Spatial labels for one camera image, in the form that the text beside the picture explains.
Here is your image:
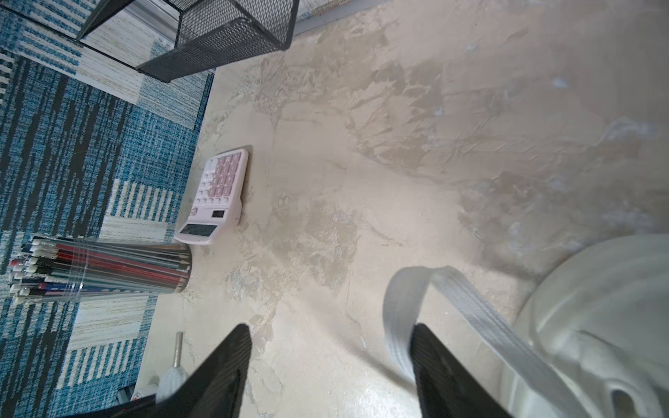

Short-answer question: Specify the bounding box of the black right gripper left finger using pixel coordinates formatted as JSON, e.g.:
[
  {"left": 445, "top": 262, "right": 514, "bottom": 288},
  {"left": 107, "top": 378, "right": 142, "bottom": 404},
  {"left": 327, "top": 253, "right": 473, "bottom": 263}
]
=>
[{"left": 81, "top": 324, "right": 252, "bottom": 417}]

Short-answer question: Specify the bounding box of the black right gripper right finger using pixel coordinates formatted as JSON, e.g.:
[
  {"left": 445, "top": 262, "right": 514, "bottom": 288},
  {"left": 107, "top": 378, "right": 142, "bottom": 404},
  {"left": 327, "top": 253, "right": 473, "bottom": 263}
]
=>
[{"left": 409, "top": 323, "right": 510, "bottom": 418}]

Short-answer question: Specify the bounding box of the white shoelace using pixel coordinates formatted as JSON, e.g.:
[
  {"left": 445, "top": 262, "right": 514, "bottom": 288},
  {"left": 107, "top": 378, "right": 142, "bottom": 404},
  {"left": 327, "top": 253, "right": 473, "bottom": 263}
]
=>
[{"left": 383, "top": 266, "right": 588, "bottom": 417}]

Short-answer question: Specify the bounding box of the white sneaker shoe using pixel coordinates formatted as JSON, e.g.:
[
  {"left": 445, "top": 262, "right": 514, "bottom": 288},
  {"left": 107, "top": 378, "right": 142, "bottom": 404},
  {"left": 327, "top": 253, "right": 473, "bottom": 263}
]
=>
[{"left": 514, "top": 234, "right": 668, "bottom": 417}]

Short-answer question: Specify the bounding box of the clear cup of pencils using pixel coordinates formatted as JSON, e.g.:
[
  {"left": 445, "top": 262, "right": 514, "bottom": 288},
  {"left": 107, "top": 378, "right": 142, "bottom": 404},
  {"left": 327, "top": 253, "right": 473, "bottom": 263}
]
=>
[{"left": 9, "top": 235, "right": 193, "bottom": 304}]

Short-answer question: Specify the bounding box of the black mesh shelf rack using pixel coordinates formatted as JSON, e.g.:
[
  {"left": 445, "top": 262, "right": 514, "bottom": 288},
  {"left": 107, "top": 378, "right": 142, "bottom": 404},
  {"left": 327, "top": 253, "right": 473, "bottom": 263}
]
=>
[{"left": 76, "top": 0, "right": 301, "bottom": 84}]

